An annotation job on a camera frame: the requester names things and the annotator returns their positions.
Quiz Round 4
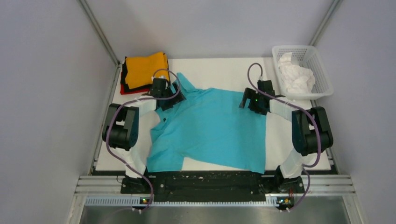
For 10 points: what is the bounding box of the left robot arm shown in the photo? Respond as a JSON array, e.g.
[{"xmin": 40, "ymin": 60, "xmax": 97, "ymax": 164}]
[{"xmin": 102, "ymin": 76, "xmax": 185, "ymax": 193}]

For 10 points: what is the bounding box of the teal polo shirt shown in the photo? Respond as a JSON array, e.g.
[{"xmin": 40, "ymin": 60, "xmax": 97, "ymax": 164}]
[{"xmin": 147, "ymin": 73, "xmax": 267, "ymax": 173}]

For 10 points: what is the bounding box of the white crumpled shirt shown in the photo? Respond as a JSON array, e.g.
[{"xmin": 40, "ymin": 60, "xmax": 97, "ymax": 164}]
[{"xmin": 278, "ymin": 52, "xmax": 316, "ymax": 94}]

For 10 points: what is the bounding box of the red folded shirt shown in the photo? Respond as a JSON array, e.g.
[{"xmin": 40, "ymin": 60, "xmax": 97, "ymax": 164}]
[{"xmin": 120, "ymin": 84, "xmax": 152, "ymax": 95}]

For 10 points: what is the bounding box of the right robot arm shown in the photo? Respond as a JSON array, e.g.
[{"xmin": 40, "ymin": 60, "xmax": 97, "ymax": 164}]
[{"xmin": 239, "ymin": 81, "xmax": 333, "ymax": 192}]

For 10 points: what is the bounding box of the white plastic basket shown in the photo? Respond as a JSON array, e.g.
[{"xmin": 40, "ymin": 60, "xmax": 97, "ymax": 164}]
[{"xmin": 272, "ymin": 45, "xmax": 334, "ymax": 100}]

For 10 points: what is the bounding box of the orange folded shirt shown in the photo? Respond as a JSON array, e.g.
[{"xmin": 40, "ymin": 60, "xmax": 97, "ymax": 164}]
[{"xmin": 122, "ymin": 51, "xmax": 169, "ymax": 89}]

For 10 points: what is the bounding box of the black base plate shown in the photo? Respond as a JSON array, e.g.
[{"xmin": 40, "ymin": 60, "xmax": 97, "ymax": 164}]
[{"xmin": 120, "ymin": 171, "xmax": 304, "ymax": 203}]

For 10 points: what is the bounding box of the white cable duct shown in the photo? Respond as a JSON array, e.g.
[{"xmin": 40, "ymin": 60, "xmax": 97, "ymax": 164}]
[{"xmin": 85, "ymin": 196, "xmax": 279, "ymax": 207}]

